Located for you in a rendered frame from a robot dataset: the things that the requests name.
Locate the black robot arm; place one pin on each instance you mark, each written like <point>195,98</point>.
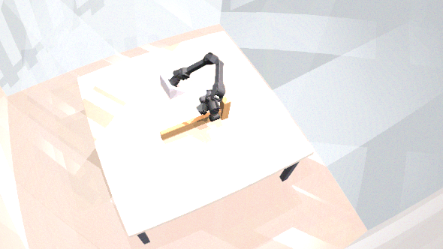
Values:
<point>218,88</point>

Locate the brown wooden board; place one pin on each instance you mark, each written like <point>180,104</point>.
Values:
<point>184,126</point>

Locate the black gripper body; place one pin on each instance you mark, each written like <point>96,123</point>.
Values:
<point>211,117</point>

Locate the wooden post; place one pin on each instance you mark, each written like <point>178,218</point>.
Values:
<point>225,107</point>

